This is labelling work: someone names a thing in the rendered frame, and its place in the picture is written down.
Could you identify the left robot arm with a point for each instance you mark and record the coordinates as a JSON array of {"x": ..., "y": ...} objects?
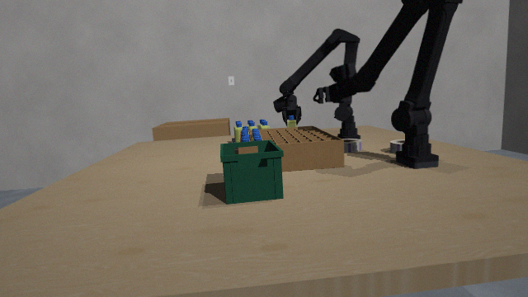
[{"x": 413, "y": 115}]

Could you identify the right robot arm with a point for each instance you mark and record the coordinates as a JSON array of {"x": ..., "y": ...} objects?
[{"x": 344, "y": 112}]

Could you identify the tan cardboard carton with grid dividers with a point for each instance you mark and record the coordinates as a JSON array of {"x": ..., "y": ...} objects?
[{"x": 317, "y": 150}]

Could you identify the roll of labels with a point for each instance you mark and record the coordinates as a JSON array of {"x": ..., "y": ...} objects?
[
  {"x": 396, "y": 145},
  {"x": 352, "y": 145}
]

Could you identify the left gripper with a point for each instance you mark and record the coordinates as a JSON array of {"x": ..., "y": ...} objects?
[{"x": 334, "y": 97}]

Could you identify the green crate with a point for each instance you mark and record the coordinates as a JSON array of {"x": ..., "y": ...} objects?
[{"x": 252, "y": 177}]

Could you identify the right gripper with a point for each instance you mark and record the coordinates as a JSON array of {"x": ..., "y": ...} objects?
[{"x": 291, "y": 109}]

